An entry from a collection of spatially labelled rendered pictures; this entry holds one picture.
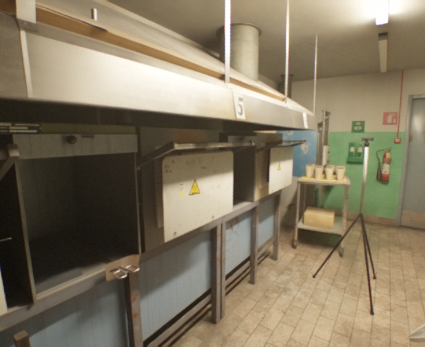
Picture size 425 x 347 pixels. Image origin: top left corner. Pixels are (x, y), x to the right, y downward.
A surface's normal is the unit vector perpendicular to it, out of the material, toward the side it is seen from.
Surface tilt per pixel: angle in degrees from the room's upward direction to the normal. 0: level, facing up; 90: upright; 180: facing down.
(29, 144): 90
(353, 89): 90
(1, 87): 80
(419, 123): 90
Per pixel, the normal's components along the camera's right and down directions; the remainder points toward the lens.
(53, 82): 0.80, -0.10
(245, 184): -0.58, 0.11
